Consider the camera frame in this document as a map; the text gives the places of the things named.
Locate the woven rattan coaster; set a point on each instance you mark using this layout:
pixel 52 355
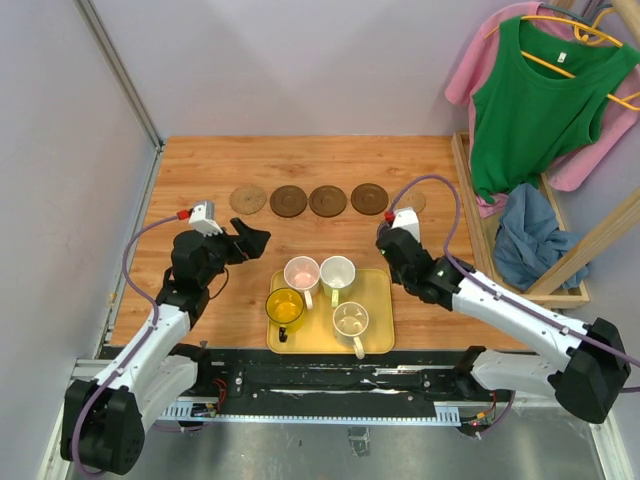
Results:
pixel 247 199
pixel 412 198

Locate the pink t-shirt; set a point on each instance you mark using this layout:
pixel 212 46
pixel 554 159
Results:
pixel 568 172

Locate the white mug green handle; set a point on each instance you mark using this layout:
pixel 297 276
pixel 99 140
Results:
pixel 337 275

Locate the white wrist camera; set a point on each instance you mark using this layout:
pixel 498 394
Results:
pixel 407 219
pixel 201 219

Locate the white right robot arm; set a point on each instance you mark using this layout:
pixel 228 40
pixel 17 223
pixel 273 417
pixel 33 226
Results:
pixel 582 365

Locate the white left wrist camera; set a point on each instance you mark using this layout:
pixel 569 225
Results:
pixel 201 219

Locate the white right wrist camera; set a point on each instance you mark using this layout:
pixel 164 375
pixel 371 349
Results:
pixel 407 219

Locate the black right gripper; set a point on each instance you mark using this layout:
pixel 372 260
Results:
pixel 395 276

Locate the wooden clothes rack frame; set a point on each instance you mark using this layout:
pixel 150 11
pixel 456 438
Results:
pixel 570 271

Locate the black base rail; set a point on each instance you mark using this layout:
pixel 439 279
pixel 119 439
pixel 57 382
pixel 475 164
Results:
pixel 398 384

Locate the green tank top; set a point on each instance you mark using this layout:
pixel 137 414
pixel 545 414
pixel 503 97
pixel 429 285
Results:
pixel 544 98

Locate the brown wooden coaster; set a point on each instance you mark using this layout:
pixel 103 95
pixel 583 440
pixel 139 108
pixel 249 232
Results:
pixel 327 201
pixel 369 199
pixel 288 201

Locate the yellow mug black handle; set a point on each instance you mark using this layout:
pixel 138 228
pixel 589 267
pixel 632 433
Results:
pixel 285 309

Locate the blue crumpled cloth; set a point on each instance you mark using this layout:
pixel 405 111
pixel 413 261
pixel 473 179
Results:
pixel 529 240

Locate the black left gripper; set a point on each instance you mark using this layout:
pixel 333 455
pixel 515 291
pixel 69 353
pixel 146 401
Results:
pixel 251 242

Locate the yellow plastic tray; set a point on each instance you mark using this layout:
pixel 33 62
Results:
pixel 372 290

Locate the pink translucent mug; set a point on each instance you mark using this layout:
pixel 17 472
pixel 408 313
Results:
pixel 302 274

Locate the cream mug with text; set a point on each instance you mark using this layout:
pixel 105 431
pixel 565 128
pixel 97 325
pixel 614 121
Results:
pixel 350 322

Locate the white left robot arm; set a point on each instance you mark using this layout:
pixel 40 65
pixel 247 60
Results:
pixel 106 418

